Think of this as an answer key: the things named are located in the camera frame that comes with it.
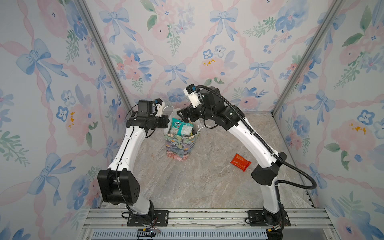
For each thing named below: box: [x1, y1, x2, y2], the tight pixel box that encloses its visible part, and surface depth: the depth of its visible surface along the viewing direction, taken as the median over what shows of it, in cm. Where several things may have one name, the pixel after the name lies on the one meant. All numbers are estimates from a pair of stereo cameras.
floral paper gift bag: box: [162, 105, 201, 162], surface depth 82 cm
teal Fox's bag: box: [169, 118, 194, 136], surface depth 87 cm
